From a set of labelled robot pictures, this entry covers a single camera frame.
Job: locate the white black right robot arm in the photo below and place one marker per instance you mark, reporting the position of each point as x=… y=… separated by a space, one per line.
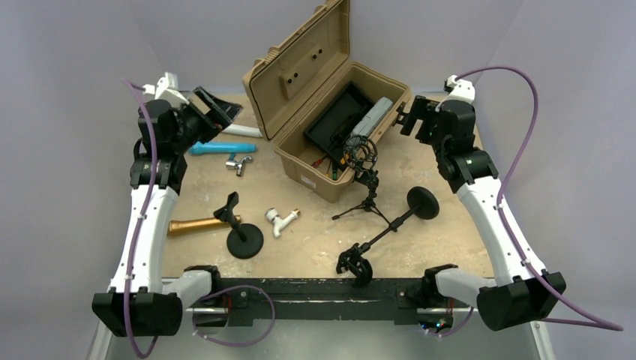
x=521 y=290

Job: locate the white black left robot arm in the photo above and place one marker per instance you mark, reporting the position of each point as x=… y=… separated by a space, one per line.
x=136 y=301

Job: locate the black round-base shock mount stand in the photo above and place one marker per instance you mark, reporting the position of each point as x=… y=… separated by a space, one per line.
x=422 y=204

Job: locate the blue microphone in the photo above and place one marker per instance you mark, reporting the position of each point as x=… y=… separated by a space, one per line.
x=202 y=148

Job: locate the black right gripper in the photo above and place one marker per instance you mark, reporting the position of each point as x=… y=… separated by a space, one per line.
x=425 y=109

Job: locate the chrome angle valve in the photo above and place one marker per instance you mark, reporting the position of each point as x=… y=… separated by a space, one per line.
x=238 y=165

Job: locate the tan plastic tool case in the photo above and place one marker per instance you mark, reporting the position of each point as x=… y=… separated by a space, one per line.
x=300 y=79

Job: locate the black tool tray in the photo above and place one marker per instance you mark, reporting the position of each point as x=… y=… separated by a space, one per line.
x=329 y=131

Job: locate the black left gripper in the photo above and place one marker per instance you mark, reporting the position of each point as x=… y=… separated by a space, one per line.
x=226 y=112

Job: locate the black round-base clip stand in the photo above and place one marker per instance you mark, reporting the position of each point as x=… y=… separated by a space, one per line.
x=245 y=240

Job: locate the white mesh-head microphone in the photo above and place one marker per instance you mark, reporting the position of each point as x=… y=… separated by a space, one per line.
x=244 y=131

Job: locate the grey plastic bit box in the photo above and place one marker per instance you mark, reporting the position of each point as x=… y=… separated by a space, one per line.
x=372 y=118

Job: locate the black mounting base plate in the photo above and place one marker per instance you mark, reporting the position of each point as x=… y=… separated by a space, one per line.
x=400 y=301

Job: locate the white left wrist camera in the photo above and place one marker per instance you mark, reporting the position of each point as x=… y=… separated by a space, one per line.
x=166 y=89

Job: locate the white plastic faucet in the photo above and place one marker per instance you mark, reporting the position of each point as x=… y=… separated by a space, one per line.
x=278 y=223

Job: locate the red handle tool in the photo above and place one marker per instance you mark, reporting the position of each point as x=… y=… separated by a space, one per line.
x=316 y=164

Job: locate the gold microphone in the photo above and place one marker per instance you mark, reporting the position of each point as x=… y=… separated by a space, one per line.
x=178 y=228

